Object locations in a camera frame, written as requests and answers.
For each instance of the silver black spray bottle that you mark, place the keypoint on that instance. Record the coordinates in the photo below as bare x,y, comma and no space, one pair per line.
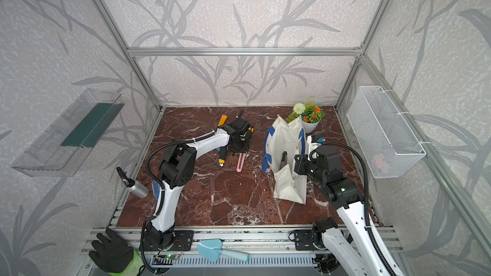
133,186

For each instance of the white Doraemon tote pouch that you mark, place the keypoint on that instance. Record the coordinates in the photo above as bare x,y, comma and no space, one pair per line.
291,138

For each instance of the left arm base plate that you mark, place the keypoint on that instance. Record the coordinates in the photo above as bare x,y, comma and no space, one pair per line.
175,241

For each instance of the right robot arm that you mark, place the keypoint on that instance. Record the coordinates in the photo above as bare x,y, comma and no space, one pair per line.
370,256

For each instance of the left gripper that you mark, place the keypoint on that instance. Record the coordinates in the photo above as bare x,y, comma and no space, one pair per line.
247,143

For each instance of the black yellow art knife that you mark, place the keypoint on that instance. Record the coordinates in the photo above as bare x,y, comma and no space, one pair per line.
222,155

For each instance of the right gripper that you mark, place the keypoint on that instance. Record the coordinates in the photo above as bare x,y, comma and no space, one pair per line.
300,162

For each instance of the orange art knife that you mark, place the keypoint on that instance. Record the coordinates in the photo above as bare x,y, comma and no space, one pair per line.
222,120

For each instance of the potted artificial flower plant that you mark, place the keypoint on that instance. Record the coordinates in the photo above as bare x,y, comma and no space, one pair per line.
309,112

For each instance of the blue dotted work glove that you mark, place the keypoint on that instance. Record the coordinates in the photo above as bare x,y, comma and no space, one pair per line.
155,189

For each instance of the light blue trowel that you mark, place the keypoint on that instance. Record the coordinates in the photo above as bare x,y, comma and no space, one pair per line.
212,250

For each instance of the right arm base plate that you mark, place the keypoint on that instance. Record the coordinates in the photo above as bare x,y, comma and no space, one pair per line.
302,239

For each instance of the clear plastic wall bin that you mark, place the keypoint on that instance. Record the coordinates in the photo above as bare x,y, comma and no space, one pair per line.
64,146

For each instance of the black and green glove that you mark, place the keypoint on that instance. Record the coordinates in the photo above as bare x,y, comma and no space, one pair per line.
113,255

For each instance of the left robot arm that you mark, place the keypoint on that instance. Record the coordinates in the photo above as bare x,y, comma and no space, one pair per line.
171,166

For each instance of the white power adapter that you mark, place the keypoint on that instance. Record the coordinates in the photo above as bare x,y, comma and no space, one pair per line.
314,141

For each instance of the white wire mesh basket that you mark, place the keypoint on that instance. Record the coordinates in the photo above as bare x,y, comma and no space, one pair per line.
389,145

